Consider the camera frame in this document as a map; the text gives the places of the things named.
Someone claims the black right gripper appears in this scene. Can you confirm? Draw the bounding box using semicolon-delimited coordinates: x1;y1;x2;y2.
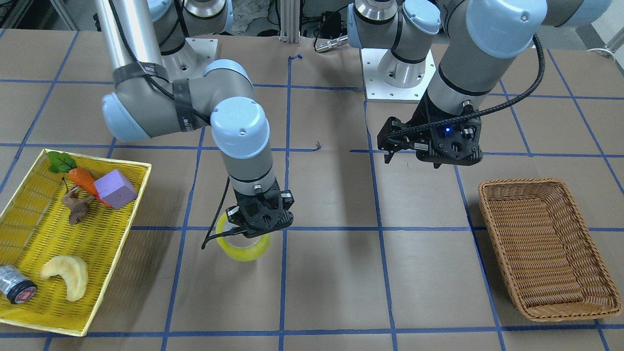
225;181;294;238

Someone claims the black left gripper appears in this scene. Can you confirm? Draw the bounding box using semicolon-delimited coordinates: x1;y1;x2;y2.
377;94;483;169

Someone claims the yellow tape roll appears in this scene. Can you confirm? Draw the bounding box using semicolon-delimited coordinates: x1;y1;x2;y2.
216;233;272;262

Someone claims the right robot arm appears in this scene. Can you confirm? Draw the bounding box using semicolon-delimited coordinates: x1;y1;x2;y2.
96;0;294;238

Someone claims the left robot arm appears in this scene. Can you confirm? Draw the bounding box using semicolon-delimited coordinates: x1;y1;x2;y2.
347;0;611;168

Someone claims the purple foam block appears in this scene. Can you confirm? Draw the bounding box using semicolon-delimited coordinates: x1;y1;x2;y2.
94;169;138;210

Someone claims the brown wicker basket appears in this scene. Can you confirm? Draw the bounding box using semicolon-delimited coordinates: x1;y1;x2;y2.
478;177;623;322

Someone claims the brown toy figure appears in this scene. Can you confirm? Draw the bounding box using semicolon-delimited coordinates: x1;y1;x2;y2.
61;177;96;225

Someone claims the toy banana slice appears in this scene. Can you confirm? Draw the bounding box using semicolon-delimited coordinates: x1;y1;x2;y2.
39;255;89;302

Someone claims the toy carrot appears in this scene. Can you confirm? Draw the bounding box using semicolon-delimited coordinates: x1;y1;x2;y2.
46;151;111;207

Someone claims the yellow plastic tray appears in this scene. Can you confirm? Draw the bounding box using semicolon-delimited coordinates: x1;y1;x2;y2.
0;149;152;337

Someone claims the small silver black can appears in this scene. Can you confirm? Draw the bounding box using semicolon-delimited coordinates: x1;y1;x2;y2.
0;265;38;304

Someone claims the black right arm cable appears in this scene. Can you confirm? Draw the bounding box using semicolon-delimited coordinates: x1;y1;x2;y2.
201;178;242;250

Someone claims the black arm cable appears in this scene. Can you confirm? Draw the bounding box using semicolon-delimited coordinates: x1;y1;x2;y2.
388;34;545;139
201;178;242;250

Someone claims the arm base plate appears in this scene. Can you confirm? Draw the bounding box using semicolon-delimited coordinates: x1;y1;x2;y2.
360;48;435;103
162;38;218;81

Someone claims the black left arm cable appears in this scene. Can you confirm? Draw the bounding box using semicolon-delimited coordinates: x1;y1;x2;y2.
388;34;545;139

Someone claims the aluminium frame post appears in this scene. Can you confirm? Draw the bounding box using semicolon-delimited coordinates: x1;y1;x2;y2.
279;0;301;46

